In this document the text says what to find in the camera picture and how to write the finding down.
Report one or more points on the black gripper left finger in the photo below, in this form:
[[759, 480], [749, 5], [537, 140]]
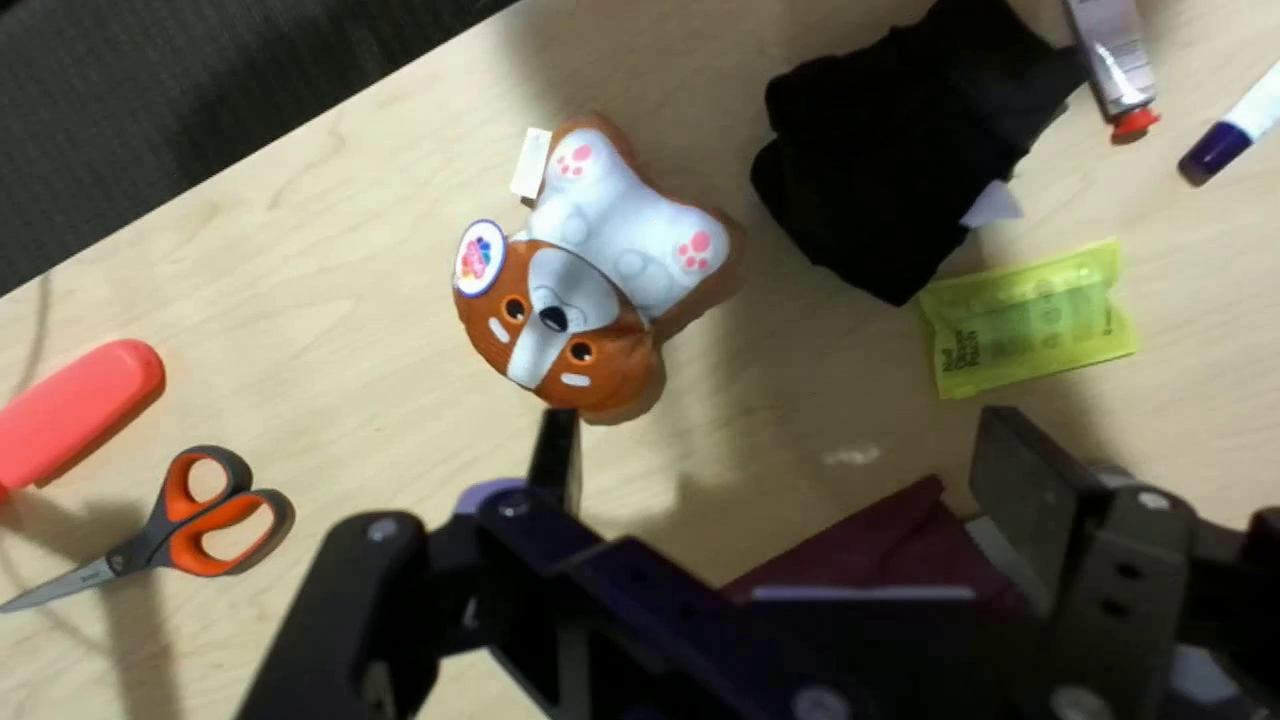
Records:
[[386, 585]]

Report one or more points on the maroon cloth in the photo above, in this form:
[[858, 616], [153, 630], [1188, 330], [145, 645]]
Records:
[[881, 546]]

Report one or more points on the black crumpled cloth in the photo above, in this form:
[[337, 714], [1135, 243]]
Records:
[[895, 146]]

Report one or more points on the white marker with dark cap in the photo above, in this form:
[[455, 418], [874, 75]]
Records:
[[1242, 126]]

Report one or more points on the tube with red cap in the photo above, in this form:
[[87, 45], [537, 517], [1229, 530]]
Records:
[[1112, 60]]

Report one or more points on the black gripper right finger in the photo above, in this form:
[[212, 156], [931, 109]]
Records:
[[1122, 585]]

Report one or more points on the yellow green packet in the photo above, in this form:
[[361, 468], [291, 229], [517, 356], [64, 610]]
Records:
[[1026, 321]]

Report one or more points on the brown white stuffed animal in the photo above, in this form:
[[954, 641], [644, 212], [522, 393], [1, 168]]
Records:
[[585, 212]]

